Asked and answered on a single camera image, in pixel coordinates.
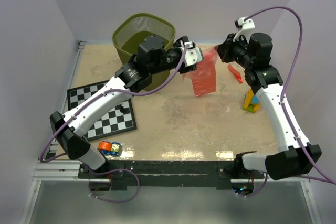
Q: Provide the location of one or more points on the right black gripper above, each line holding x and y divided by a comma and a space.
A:
225, 49

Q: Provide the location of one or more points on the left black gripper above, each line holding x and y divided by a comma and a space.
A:
187, 68

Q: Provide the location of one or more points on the red plastic trash bag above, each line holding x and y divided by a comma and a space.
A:
204, 77

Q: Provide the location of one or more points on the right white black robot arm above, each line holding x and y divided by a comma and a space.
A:
295, 152

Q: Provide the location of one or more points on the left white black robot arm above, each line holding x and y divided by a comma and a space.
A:
69, 128

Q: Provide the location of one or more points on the olive green mesh trash bin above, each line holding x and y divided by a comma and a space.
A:
131, 32

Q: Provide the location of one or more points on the small red plastic bag piece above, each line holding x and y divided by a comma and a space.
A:
235, 72

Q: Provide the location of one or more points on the colourful toy block stack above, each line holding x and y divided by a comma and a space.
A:
251, 102

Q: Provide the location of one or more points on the black chess piece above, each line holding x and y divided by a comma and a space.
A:
122, 109

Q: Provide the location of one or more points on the black white chessboard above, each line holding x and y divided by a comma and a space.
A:
112, 123

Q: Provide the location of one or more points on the orange blue toy car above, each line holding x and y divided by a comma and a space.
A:
110, 148

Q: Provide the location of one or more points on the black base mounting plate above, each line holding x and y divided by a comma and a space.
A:
218, 174

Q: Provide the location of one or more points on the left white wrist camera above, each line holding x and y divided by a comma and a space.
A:
193, 54

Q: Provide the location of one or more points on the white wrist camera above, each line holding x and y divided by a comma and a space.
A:
245, 26
193, 54

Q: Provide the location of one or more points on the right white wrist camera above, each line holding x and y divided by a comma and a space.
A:
245, 26

